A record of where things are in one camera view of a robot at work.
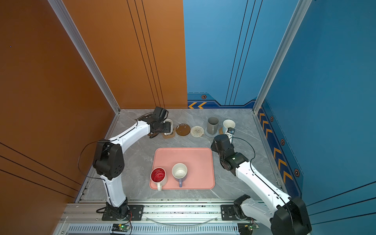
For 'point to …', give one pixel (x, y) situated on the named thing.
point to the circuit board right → (246, 228)
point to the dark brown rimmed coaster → (183, 129)
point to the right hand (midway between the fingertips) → (216, 141)
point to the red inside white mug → (158, 176)
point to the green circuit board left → (120, 227)
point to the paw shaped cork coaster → (170, 135)
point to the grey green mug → (212, 125)
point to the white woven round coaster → (197, 131)
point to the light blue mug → (227, 124)
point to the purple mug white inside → (179, 171)
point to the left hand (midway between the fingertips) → (167, 126)
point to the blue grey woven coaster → (211, 135)
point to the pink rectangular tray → (199, 161)
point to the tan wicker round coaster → (221, 131)
